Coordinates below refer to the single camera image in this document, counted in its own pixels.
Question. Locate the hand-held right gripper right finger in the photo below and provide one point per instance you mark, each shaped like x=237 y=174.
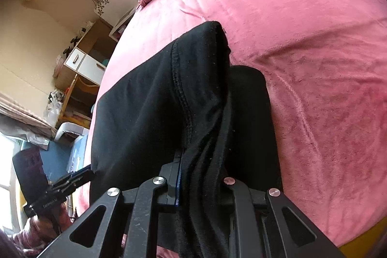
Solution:
x=235 y=190

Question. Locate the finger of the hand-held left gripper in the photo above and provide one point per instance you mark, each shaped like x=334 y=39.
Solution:
x=81 y=181
x=79 y=171

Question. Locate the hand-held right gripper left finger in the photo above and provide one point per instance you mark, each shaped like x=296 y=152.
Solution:
x=178 y=182

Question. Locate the black pants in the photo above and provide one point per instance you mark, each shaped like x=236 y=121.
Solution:
x=145 y=113

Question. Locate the person's left forearm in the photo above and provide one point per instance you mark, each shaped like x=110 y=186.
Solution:
x=18 y=243

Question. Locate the person's left hand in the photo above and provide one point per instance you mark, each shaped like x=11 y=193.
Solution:
x=40 y=224

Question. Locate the white plastic stool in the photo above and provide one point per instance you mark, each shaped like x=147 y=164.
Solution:
x=68 y=131

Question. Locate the beige curtain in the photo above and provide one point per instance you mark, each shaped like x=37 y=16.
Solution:
x=21 y=113

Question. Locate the clear plastic bag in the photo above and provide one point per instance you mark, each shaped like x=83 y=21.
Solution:
x=54 y=108

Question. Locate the white drawer unit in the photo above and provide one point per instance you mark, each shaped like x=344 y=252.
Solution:
x=84 y=64

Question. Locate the wooden desk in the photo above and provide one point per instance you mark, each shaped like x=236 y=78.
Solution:
x=87 y=43

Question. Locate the pink plush bed blanket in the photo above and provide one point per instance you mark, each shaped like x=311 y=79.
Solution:
x=302 y=64

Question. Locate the white floral print box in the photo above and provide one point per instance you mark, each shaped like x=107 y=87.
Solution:
x=113 y=1

